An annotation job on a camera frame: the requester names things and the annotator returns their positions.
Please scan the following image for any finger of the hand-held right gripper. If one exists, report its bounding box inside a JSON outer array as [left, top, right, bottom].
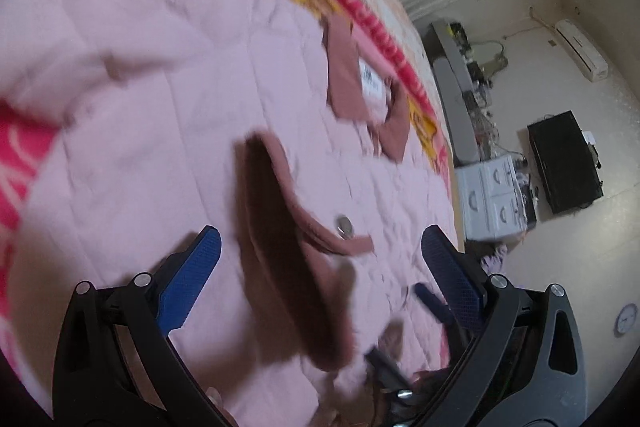
[[366, 346, 417, 397], [414, 283, 455, 324]]

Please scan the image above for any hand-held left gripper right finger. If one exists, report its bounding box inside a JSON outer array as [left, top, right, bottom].
[[421, 224, 586, 427]]

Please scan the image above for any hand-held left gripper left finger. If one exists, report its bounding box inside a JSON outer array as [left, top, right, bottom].
[[51, 226, 236, 427]]

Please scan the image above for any pink quilted jacket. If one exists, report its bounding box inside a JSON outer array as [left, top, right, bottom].
[[0, 0, 466, 427]]

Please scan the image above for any purple cloth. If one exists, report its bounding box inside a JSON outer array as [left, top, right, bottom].
[[481, 243, 509, 276]]

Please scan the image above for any white drawer cabinet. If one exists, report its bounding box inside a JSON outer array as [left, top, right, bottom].
[[455, 154, 538, 242]]

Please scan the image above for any black television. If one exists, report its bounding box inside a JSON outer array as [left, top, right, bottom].
[[527, 110, 603, 214]]

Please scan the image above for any clutter of small desk items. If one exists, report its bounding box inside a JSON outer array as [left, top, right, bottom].
[[450, 22, 508, 158]]

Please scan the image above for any white air conditioner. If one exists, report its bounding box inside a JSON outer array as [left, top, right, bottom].
[[554, 19, 610, 82]]

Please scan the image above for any peach patterned blanket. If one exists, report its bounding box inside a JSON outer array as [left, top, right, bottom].
[[357, 0, 456, 168]]

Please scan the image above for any round wall clock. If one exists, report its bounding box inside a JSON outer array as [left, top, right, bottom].
[[614, 303, 640, 337]]

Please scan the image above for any grey wall desk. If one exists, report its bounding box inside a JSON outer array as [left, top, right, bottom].
[[422, 19, 481, 168]]

